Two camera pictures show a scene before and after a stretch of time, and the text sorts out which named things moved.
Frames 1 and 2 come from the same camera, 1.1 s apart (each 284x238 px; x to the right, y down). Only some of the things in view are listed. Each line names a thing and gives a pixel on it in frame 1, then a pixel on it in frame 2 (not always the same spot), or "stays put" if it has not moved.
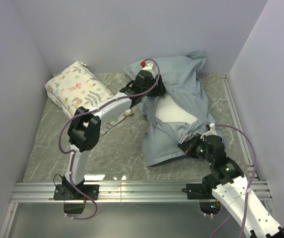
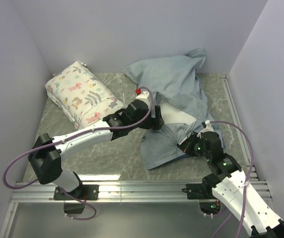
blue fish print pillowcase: [183, 83] stays put
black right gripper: [186, 146] stays put
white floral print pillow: [76, 86] stays put
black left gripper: [159, 90] to [154, 123]
